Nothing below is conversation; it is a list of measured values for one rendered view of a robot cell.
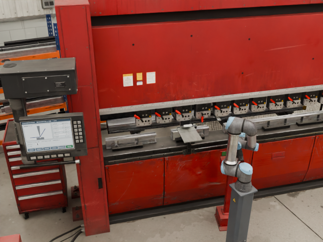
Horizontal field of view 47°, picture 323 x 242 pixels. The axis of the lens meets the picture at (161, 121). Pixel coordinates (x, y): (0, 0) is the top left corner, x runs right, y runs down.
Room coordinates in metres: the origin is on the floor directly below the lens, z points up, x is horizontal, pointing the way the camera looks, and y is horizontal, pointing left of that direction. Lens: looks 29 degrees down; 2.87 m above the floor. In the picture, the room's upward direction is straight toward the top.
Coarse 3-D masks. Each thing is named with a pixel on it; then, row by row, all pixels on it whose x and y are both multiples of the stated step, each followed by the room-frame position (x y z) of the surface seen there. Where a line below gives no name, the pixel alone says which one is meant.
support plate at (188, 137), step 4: (180, 128) 3.24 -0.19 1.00; (184, 128) 3.24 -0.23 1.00; (188, 128) 3.24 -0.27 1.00; (192, 128) 3.24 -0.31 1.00; (180, 132) 3.16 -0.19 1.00; (184, 132) 3.16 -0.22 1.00; (188, 132) 3.16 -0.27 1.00; (192, 132) 3.16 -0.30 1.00; (196, 132) 3.16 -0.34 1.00; (184, 136) 3.08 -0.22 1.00; (188, 136) 3.08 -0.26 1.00; (192, 136) 3.08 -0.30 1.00; (196, 136) 3.08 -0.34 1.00; (184, 140) 3.01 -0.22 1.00; (188, 140) 3.01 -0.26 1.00; (192, 140) 3.01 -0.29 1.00; (196, 140) 3.01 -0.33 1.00; (200, 140) 3.02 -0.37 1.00
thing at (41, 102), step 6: (48, 96) 4.58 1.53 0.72; (54, 96) 4.52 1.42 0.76; (60, 96) 4.45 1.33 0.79; (0, 102) 4.44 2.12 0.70; (6, 102) 4.35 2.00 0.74; (30, 102) 4.27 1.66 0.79; (36, 102) 4.29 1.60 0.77; (42, 102) 4.32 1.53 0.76; (48, 102) 4.36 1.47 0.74; (54, 102) 4.39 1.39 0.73; (60, 102) 4.42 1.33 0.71; (0, 108) 4.17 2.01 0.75; (6, 108) 4.14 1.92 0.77; (30, 108) 4.26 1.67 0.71
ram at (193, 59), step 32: (96, 32) 3.04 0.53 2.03; (128, 32) 3.11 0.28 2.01; (160, 32) 3.17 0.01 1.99; (192, 32) 3.24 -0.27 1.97; (224, 32) 3.32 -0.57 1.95; (256, 32) 3.39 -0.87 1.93; (288, 32) 3.47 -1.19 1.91; (320, 32) 3.56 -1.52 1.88; (96, 64) 3.03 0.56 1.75; (128, 64) 3.10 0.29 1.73; (160, 64) 3.17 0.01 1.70; (192, 64) 3.25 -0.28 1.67; (224, 64) 3.32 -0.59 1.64; (256, 64) 3.40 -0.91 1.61; (288, 64) 3.49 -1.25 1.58; (320, 64) 3.58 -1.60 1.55; (128, 96) 3.10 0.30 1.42; (160, 96) 3.17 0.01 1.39; (192, 96) 3.25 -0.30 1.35; (256, 96) 3.41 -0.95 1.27
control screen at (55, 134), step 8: (48, 120) 2.36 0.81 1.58; (56, 120) 2.37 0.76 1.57; (64, 120) 2.38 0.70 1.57; (24, 128) 2.33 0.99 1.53; (32, 128) 2.34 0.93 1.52; (40, 128) 2.35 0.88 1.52; (48, 128) 2.36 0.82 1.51; (56, 128) 2.37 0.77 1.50; (64, 128) 2.38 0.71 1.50; (24, 136) 2.33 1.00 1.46; (32, 136) 2.34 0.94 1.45; (40, 136) 2.35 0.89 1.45; (48, 136) 2.36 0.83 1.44; (56, 136) 2.37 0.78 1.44; (64, 136) 2.38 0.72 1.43; (72, 136) 2.39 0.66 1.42; (32, 144) 2.34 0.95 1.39; (40, 144) 2.35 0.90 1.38; (48, 144) 2.36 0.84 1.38; (56, 144) 2.37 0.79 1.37; (64, 144) 2.38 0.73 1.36; (72, 144) 2.39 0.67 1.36
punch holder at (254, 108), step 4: (252, 100) 3.41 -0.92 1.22; (256, 100) 3.41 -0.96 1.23; (260, 100) 3.42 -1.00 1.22; (264, 100) 3.44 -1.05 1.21; (252, 104) 3.41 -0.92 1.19; (260, 104) 3.43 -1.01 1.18; (264, 104) 3.43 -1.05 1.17; (248, 108) 3.48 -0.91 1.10; (252, 108) 3.40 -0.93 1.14; (256, 108) 3.41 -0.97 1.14; (260, 108) 3.42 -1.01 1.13; (264, 108) 3.44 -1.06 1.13
